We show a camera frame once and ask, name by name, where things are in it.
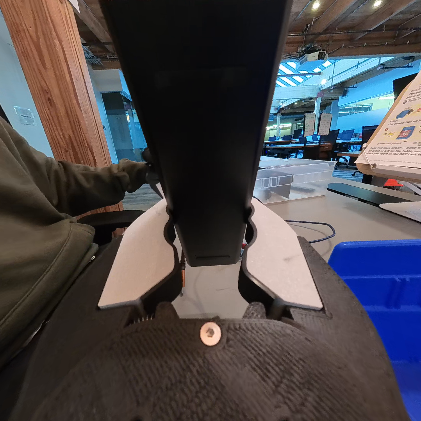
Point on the person in olive hoodie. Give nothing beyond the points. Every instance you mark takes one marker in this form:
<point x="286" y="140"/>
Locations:
<point x="36" y="230"/>

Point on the printed instruction sheet on stand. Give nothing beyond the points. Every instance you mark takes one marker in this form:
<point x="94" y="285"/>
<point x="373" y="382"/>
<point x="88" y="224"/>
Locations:
<point x="391" y="131"/>

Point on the clear plastic bin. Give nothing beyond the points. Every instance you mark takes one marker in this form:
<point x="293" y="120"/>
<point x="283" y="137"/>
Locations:
<point x="292" y="177"/>

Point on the wooden pillar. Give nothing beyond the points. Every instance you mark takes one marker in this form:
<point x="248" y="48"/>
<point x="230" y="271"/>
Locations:
<point x="62" y="82"/>

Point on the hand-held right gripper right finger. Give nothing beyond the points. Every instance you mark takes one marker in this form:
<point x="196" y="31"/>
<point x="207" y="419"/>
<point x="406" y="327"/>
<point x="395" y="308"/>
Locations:
<point x="283" y="263"/>

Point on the grey desk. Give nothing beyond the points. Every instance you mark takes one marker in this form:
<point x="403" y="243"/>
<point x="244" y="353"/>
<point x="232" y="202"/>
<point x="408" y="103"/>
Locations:
<point x="296" y="210"/>

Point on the black flat bar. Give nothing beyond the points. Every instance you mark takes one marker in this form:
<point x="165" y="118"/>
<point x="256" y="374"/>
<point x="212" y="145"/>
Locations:
<point x="365" y="194"/>

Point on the blue plastic bin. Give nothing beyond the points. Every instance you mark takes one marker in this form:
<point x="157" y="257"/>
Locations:
<point x="381" y="296"/>

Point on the glass door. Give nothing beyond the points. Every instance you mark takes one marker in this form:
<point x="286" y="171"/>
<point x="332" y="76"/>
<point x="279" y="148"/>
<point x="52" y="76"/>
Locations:
<point x="116" y="128"/>

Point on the ceiling projector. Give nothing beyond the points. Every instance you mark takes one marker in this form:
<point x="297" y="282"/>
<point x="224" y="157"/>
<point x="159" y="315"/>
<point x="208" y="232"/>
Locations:
<point x="312" y="56"/>

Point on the white board with writing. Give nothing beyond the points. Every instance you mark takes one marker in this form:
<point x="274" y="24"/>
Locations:
<point x="325" y="124"/>
<point x="309" y="124"/>

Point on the black chair armrest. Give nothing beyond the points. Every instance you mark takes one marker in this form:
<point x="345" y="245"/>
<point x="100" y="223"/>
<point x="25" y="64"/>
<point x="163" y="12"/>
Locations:
<point x="111" y="223"/>

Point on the person's left forearm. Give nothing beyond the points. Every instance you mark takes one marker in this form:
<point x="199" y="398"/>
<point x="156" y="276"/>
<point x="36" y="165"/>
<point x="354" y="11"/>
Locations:
<point x="98" y="184"/>

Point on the small orange object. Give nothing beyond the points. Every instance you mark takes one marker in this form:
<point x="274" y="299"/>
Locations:
<point x="394" y="184"/>

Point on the black multiport usb hub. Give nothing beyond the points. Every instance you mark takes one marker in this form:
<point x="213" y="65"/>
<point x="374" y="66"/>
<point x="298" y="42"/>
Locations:
<point x="204" y="131"/>

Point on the black monitor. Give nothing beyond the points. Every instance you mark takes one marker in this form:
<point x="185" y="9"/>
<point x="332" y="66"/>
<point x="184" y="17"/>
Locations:
<point x="404" y="86"/>

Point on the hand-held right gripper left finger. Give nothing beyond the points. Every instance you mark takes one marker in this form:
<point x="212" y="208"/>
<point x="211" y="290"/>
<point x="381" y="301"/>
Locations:
<point x="141" y="263"/>

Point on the small paper wall sign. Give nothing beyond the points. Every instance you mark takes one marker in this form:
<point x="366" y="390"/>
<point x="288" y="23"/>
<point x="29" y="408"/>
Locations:
<point x="25" y="115"/>

